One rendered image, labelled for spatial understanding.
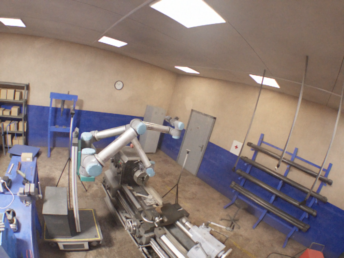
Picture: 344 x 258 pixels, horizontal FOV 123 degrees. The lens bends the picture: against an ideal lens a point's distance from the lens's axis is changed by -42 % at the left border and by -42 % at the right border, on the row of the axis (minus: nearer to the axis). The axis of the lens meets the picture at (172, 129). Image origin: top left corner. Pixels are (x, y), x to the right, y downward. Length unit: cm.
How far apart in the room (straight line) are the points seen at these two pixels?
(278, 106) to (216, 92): 212
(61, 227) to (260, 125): 473
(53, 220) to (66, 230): 25
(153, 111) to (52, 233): 491
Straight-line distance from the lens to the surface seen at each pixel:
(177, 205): 262
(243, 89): 490
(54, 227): 246
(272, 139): 442
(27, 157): 323
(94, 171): 154
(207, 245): 186
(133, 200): 254
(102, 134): 218
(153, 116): 588
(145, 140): 606
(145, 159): 199
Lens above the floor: 247
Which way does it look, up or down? 12 degrees down
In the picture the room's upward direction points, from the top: 15 degrees clockwise
